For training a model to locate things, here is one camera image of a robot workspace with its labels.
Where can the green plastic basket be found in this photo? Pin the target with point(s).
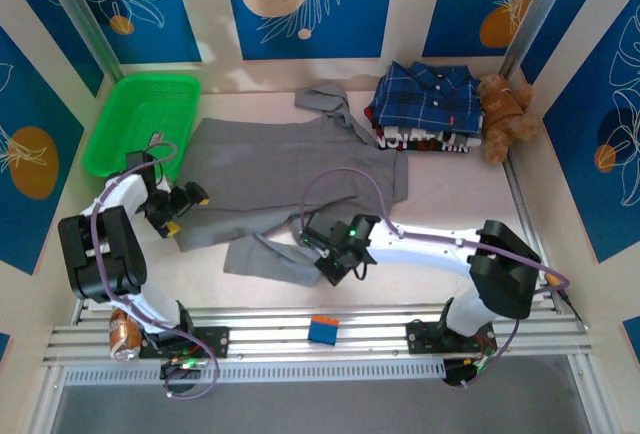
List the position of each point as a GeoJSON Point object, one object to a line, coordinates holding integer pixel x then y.
{"type": "Point", "coordinates": [145, 104]}

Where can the small label sticker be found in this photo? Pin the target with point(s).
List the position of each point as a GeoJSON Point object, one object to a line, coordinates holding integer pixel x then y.
{"type": "Point", "coordinates": [157, 138]}

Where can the black white print folded shirt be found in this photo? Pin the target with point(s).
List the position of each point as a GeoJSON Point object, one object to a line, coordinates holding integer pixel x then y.
{"type": "Point", "coordinates": [425, 143]}

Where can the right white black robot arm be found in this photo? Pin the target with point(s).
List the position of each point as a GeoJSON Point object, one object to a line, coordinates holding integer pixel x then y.
{"type": "Point", "coordinates": [505, 269]}

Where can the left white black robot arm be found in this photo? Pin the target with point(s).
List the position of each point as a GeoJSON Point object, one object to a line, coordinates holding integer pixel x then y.
{"type": "Point", "coordinates": [107, 259]}

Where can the red black folded shirt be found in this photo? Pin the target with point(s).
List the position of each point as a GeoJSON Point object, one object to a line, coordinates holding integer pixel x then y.
{"type": "Point", "coordinates": [370, 115]}

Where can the brown teddy bear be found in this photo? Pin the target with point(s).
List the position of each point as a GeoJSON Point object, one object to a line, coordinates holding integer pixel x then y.
{"type": "Point", "coordinates": [500, 109]}

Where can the aluminium side rail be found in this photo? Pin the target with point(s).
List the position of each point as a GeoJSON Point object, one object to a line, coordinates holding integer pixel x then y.
{"type": "Point", "coordinates": [522, 204]}

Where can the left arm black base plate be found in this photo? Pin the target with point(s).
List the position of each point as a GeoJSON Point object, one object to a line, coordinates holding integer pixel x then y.
{"type": "Point", "coordinates": [210, 341]}

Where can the black controller board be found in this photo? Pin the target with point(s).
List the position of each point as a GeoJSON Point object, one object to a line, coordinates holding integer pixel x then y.
{"type": "Point", "coordinates": [180, 369]}
{"type": "Point", "coordinates": [462, 371]}

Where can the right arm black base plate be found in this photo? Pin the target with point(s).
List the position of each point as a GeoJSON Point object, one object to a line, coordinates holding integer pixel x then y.
{"type": "Point", "coordinates": [425, 336]}

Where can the grey long sleeve shirt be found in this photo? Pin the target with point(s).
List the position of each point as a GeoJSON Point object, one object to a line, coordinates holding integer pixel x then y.
{"type": "Point", "coordinates": [280, 164]}

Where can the aluminium rail frame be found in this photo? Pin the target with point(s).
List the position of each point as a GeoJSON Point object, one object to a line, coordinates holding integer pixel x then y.
{"type": "Point", "coordinates": [280, 334]}

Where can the aluminium corner post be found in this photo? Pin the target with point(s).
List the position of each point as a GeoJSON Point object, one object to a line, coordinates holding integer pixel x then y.
{"type": "Point", "coordinates": [82, 14]}
{"type": "Point", "coordinates": [535, 14]}

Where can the blue orange toy brick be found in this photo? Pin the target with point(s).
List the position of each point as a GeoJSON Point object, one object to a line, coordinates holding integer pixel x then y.
{"type": "Point", "coordinates": [322, 331]}

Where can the blue plaid folded shirt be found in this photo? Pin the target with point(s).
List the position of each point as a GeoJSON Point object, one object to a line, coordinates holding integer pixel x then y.
{"type": "Point", "coordinates": [425, 99]}

